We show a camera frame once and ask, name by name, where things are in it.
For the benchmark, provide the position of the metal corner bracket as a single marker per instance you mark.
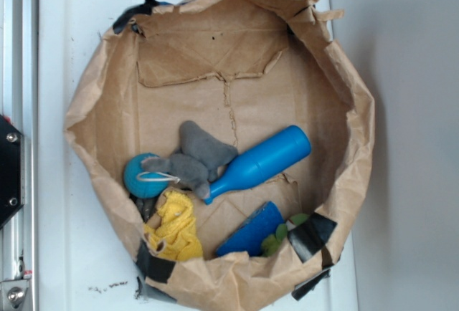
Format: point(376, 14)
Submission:
point(16, 295)

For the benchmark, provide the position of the green leafy toy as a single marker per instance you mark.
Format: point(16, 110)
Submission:
point(272, 242)

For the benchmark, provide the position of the blue sponge block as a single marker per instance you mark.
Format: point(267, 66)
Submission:
point(248, 237)

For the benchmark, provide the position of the brown paper bag bin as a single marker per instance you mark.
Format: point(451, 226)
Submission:
point(243, 70)

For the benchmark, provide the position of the black mounting plate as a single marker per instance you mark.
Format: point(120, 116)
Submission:
point(11, 170)

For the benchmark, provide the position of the white tray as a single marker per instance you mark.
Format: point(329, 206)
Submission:
point(81, 263)

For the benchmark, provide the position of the yellow cloth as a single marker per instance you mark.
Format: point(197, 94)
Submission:
point(171, 233)

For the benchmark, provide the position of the dark metal object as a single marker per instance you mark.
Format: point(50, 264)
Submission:
point(146, 207)

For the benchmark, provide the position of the teal ball with loop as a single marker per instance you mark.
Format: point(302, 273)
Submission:
point(140, 183)

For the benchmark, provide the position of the gray plush animal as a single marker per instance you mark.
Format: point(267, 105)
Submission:
point(196, 162)

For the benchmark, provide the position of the blue plastic bottle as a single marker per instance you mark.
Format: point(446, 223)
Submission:
point(262, 162)

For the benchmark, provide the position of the aluminium frame rail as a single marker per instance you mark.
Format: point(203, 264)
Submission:
point(19, 53)

